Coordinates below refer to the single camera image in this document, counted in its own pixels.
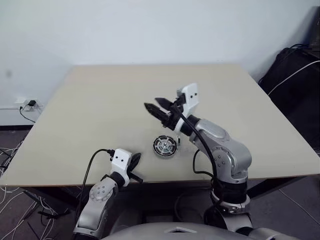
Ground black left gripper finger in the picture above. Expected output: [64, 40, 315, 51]
[128, 172, 144, 184]
[128, 152, 142, 172]

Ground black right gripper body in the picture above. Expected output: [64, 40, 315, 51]
[161, 96, 187, 131]

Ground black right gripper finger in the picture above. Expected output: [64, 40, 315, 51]
[154, 97, 174, 111]
[144, 102, 169, 124]

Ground grey motor housing copper coils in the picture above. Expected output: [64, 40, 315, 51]
[152, 146, 177, 159]

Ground black silver motor rotor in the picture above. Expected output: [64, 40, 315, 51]
[152, 134, 177, 156]

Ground silver robot torso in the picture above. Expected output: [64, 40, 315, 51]
[102, 219, 320, 240]

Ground large black bag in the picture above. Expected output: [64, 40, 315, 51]
[258, 46, 320, 157]

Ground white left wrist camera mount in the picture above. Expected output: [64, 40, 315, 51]
[110, 148, 133, 187]

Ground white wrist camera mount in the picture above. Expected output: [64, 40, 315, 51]
[174, 83, 200, 133]
[110, 148, 133, 187]

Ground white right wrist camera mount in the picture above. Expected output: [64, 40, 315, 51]
[174, 83, 200, 133]

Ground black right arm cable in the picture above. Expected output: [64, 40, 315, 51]
[171, 106, 225, 223]

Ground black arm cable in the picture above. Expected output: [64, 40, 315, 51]
[171, 106, 225, 223]
[74, 148, 115, 216]

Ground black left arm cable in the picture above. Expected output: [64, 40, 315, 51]
[74, 148, 115, 216]

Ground black metal table frame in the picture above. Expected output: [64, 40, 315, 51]
[23, 176, 312, 201]

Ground black floor cable plug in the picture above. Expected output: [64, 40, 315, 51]
[37, 209, 71, 221]

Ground black charger cable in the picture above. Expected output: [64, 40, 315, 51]
[19, 104, 37, 124]

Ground white floor cable bundle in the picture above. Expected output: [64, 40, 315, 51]
[0, 139, 60, 240]

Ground white cable on bag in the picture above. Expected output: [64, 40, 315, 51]
[267, 58, 320, 96]

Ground white wall power outlet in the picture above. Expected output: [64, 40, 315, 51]
[14, 97, 44, 110]

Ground black case by wall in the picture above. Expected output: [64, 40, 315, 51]
[308, 6, 320, 51]

